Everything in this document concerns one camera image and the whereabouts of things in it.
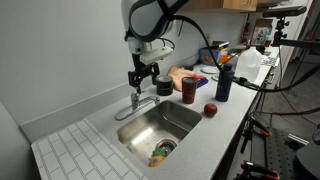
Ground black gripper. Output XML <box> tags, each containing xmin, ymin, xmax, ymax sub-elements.
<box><xmin>127</xmin><ymin>53</ymin><xmax>161</xmax><ymax>96</ymax></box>

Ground chrome sink faucet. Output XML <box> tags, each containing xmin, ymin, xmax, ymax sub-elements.
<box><xmin>114</xmin><ymin>92</ymin><xmax>161</xmax><ymax>122</ymax></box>

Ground orange cloth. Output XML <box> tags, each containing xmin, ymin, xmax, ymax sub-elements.
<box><xmin>166</xmin><ymin>65</ymin><xmax>198</xmax><ymax>93</ymax></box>

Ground dark red lidded tumbler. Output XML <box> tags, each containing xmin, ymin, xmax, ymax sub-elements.
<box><xmin>181</xmin><ymin>76</ymin><xmax>198</xmax><ymax>105</ymax></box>

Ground stainless steel sink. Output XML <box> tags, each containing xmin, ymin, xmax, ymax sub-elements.
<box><xmin>116</xmin><ymin>99</ymin><xmax>203</xmax><ymax>169</ymax></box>

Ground blue cloth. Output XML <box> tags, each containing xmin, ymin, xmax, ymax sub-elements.
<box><xmin>195</xmin><ymin>77</ymin><xmax>209</xmax><ymax>89</ymax></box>

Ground white plate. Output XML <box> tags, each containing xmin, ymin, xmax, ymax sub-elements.
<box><xmin>200</xmin><ymin>65</ymin><xmax>219</xmax><ymax>75</ymax></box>

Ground blue cardboard box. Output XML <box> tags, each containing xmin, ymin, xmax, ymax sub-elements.
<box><xmin>199</xmin><ymin>40</ymin><xmax>229</xmax><ymax>65</ymax></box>

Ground red apple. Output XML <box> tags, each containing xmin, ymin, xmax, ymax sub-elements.
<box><xmin>203</xmin><ymin>102</ymin><xmax>219</xmax><ymax>118</ymax></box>

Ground navy blue bottle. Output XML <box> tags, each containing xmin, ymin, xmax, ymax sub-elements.
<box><xmin>215</xmin><ymin>63</ymin><xmax>235</xmax><ymax>103</ymax></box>

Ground white brick tile mat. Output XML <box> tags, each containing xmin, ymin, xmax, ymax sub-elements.
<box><xmin>30</xmin><ymin>118</ymin><xmax>148</xmax><ymax>180</ymax></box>

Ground wooden cabinet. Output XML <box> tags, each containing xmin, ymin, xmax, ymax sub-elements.
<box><xmin>181</xmin><ymin>0</ymin><xmax>259</xmax><ymax>13</ymax></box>

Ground translucent plastic jug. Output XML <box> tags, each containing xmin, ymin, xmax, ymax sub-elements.
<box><xmin>234</xmin><ymin>45</ymin><xmax>263</xmax><ymax>83</ymax></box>

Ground red fire extinguisher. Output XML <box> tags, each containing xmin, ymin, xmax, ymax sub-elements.
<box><xmin>242</xmin><ymin>21</ymin><xmax>251</xmax><ymax>44</ymax></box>

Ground brown printed cardboard box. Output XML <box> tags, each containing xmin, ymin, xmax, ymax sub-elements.
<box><xmin>250</xmin><ymin>17</ymin><xmax>274</xmax><ymax>46</ymax></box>

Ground black perforated table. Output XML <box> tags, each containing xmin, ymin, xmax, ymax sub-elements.
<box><xmin>251</xmin><ymin>126</ymin><xmax>320</xmax><ymax>180</ymax></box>

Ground black duct tape roll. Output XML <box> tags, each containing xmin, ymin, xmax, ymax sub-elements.
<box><xmin>156</xmin><ymin>74</ymin><xmax>174</xmax><ymax>88</ymax></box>
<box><xmin>156</xmin><ymin>84</ymin><xmax>174</xmax><ymax>97</ymax></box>

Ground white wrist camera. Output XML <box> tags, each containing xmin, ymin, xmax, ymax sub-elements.
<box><xmin>139</xmin><ymin>45</ymin><xmax>175</xmax><ymax>66</ymax></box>

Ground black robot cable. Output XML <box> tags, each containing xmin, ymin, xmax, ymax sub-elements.
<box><xmin>173</xmin><ymin>14</ymin><xmax>320</xmax><ymax>93</ymax></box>

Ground orange handled clamp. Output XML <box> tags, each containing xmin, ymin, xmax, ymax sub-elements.
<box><xmin>239</xmin><ymin>160</ymin><xmax>281</xmax><ymax>180</ymax></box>
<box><xmin>248</xmin><ymin>114</ymin><xmax>273</xmax><ymax>138</ymax></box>

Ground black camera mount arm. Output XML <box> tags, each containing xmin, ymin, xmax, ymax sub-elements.
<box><xmin>271</xmin><ymin>16</ymin><xmax>320</xmax><ymax>51</ymax></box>

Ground black camera bar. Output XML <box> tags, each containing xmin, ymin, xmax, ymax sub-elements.
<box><xmin>262</xmin><ymin>4</ymin><xmax>308</xmax><ymax>18</ymax></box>

